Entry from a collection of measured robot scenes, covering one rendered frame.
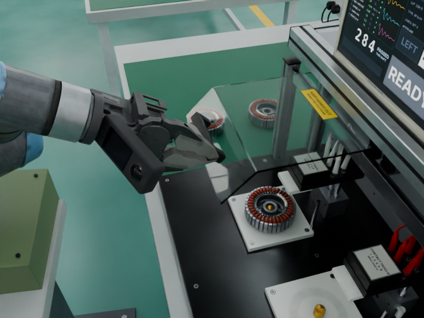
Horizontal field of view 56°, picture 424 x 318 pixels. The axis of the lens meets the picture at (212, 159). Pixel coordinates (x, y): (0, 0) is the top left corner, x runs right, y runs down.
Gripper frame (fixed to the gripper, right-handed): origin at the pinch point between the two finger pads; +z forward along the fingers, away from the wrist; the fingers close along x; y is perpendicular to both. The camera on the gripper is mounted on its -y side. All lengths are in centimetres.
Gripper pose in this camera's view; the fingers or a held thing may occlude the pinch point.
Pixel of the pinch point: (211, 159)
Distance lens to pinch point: 63.1
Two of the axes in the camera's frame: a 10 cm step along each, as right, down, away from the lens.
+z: 8.3, 2.2, 5.1
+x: -4.8, 7.3, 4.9
